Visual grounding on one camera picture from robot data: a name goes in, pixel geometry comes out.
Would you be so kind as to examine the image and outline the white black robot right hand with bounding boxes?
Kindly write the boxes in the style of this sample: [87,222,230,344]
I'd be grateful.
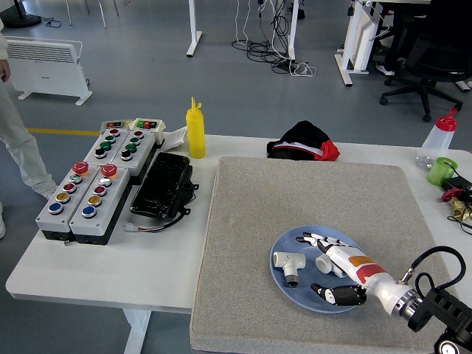
[296,232,406,316]

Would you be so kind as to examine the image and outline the white pipe tee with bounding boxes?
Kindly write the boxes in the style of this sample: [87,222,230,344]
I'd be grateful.
[315,254,347,278]
[273,251,307,288]

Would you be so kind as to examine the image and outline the blue plate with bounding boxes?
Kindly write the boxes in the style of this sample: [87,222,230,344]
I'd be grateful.
[269,224,372,313]

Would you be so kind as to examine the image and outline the white electric heater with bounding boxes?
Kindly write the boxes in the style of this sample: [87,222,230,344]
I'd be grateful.
[5,35,93,107]

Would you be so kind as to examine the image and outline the black fan base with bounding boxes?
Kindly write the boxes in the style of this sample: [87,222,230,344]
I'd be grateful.
[3,0,43,29]

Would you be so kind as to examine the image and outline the person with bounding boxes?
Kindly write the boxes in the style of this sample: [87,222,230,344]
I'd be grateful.
[0,18,58,239]

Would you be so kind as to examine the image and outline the grey-brown mat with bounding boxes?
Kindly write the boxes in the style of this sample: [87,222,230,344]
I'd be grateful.
[190,156,469,354]

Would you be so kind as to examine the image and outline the metal chair legs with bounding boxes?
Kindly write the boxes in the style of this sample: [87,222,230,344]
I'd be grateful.
[66,0,119,30]

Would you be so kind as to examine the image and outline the green plastic cup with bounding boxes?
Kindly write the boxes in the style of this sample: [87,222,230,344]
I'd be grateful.
[427,156,457,187]

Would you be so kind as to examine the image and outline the black red cloth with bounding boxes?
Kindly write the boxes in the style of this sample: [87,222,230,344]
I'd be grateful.
[266,120,341,162]

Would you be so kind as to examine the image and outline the black power adapter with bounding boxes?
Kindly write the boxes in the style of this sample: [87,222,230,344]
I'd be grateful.
[442,176,472,193]

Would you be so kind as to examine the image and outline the clear squeeze bottle red cap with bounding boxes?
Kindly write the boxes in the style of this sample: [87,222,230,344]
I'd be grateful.
[415,107,459,171]

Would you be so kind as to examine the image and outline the grey five-button control box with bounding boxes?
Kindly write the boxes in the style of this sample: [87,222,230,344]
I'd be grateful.
[69,164,131,246]
[35,162,101,243]

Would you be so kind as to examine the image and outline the white plastic tray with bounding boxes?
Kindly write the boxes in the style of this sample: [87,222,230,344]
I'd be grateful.
[162,126,189,151]

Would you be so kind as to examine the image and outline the white desk leg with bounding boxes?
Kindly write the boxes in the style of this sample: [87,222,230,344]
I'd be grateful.
[287,0,299,60]
[186,0,203,58]

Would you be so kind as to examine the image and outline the black plastic housing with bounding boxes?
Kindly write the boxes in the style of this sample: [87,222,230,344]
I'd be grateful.
[129,151,200,220]

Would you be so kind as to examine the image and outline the yellow squeeze bottle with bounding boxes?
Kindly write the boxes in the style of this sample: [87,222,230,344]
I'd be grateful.
[185,97,207,159]

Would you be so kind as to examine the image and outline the black office chair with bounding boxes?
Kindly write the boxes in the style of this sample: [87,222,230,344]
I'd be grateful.
[379,10,472,122]

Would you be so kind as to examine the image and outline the white table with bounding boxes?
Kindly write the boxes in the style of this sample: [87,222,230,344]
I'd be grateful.
[4,132,472,354]

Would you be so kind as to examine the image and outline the thin black cable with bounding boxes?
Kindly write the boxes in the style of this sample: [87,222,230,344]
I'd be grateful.
[447,215,472,237]

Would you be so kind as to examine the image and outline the brass valve red handle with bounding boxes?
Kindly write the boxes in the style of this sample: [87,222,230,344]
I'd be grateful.
[440,187,472,222]

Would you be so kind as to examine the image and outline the grey small switch box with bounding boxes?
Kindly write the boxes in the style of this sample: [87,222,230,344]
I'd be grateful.
[100,120,133,131]

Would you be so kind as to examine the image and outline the white small switch box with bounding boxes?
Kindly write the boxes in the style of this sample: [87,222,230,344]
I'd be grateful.
[129,117,167,145]

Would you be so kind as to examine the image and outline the wire bundle with white connector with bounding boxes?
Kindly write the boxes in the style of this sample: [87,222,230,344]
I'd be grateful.
[124,208,191,234]

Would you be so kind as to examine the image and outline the white desk frame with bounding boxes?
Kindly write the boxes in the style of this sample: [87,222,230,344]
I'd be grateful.
[334,0,392,88]

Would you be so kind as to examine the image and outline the floor cable tangle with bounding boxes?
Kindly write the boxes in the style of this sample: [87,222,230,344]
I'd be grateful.
[231,0,317,77]

